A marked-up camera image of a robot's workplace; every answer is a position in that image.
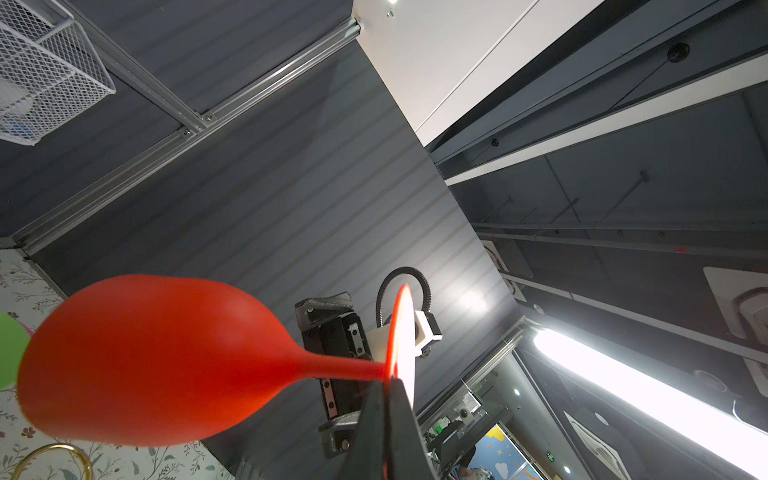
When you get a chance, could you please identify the red wine glass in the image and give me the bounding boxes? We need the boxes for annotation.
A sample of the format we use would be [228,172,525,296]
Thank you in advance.
[17,275,415,447]

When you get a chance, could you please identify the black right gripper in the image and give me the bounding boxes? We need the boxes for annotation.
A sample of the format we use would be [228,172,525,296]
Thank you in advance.
[295,292,372,459]

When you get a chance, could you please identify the gold wine glass rack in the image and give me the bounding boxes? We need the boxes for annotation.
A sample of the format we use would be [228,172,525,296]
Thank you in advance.
[8,442,94,480]

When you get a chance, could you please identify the green wine glass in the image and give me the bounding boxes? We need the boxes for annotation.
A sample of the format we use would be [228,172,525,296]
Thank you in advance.
[0,312,31,389]

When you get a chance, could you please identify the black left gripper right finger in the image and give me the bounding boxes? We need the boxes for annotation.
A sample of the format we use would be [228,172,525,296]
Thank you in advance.
[388,378,436,480]

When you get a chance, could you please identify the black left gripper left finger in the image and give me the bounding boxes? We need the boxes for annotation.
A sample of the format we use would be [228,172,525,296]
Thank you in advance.
[338,381,386,480]

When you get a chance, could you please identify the white wire mesh basket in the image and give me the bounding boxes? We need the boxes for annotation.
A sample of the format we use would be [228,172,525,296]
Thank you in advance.
[1,1,116,146]

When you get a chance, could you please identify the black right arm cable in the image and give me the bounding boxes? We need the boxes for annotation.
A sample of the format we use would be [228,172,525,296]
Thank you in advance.
[375,266,433,328]

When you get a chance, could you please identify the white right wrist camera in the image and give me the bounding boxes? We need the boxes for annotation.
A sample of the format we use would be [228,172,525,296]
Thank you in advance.
[366,310,443,363]

